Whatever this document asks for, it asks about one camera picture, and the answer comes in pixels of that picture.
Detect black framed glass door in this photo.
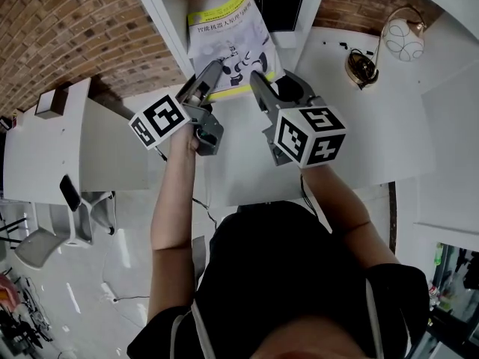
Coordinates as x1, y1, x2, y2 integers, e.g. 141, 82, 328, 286
411, 241, 479, 359

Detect gold lamp with white shade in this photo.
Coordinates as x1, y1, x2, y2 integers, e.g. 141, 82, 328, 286
344, 5, 427, 89

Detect person's black shirt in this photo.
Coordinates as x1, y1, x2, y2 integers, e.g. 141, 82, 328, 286
126, 200, 431, 359

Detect white office chair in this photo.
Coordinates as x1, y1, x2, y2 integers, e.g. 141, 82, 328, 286
13, 191, 117, 271

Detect person's left forearm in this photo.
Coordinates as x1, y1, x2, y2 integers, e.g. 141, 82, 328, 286
151, 151, 198, 252

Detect white desk with drawers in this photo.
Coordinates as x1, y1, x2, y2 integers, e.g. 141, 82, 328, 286
129, 0, 479, 207

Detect black lamp cable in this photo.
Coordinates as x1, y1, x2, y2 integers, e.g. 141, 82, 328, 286
346, 48, 379, 90

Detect white shelf unit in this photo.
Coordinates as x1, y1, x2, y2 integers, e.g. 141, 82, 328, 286
129, 0, 331, 89

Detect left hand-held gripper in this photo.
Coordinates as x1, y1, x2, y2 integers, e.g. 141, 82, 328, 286
128, 59, 226, 156

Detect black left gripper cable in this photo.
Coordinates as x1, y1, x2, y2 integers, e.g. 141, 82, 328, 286
154, 146, 219, 230

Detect black floor cable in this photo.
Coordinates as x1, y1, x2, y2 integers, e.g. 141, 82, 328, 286
114, 293, 150, 304

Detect black phone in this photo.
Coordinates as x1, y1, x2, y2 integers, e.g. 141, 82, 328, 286
58, 174, 82, 212

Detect pile of black cables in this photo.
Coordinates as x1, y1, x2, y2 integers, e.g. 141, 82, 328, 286
0, 271, 53, 351

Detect yellow and white book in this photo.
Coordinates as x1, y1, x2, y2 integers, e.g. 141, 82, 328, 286
186, 0, 285, 102

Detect black floor edge strip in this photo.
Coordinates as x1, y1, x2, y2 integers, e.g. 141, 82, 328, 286
388, 181, 397, 256

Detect person's face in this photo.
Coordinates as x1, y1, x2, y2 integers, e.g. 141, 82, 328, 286
257, 314, 371, 359

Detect black pen holder box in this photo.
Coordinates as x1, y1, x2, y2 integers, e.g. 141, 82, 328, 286
250, 0, 304, 33

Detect person's right forearm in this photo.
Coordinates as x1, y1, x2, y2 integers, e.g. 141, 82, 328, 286
301, 165, 371, 235

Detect white shoulder strap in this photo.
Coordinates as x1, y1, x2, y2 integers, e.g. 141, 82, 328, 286
364, 277, 386, 359
170, 301, 214, 359

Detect black stand legs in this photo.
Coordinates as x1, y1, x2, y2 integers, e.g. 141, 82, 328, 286
0, 217, 29, 250

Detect person's left hand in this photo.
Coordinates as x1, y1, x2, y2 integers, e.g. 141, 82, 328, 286
168, 123, 201, 155

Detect brown and white box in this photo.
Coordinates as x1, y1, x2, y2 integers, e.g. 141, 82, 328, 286
34, 86, 70, 120

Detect white power strip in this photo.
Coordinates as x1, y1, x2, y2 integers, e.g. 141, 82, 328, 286
100, 281, 120, 304

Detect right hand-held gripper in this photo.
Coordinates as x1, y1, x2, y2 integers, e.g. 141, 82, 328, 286
249, 70, 347, 170

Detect plain white side table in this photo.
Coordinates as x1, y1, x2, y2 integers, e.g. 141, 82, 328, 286
2, 76, 158, 206

